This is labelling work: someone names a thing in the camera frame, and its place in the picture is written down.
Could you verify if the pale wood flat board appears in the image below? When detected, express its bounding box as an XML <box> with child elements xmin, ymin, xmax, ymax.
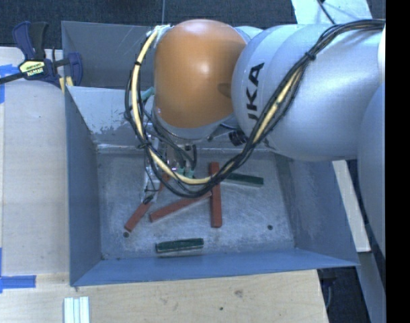
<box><xmin>1</xmin><ymin>78</ymin><xmax>72</xmax><ymax>277</ymax></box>

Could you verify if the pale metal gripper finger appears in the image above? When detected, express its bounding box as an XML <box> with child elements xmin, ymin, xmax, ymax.
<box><xmin>142</xmin><ymin>170</ymin><xmax>156</xmax><ymax>205</ymax></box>

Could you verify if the dark green flat block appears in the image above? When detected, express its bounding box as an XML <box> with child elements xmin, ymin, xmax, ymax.
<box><xmin>220</xmin><ymin>172</ymin><xmax>265</xmax><ymax>188</ymax></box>
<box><xmin>155</xmin><ymin>237</ymin><xmax>205</xmax><ymax>254</ymax></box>

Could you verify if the black cylinder on white bracket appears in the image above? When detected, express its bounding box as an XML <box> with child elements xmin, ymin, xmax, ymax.
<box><xmin>207</xmin><ymin>125</ymin><xmax>249</xmax><ymax>147</ymax></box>

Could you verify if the grey metal bin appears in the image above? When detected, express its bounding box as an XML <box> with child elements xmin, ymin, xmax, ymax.
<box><xmin>60</xmin><ymin>20</ymin><xmax>361</xmax><ymax>287</ymax></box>

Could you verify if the red-brown flat block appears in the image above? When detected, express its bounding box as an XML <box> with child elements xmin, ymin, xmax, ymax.
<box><xmin>208</xmin><ymin>161</ymin><xmax>224</xmax><ymax>229</ymax></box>
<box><xmin>148</xmin><ymin>190</ymin><xmax>213</xmax><ymax>223</ymax></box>
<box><xmin>124</xmin><ymin>172</ymin><xmax>169</xmax><ymax>233</ymax></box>

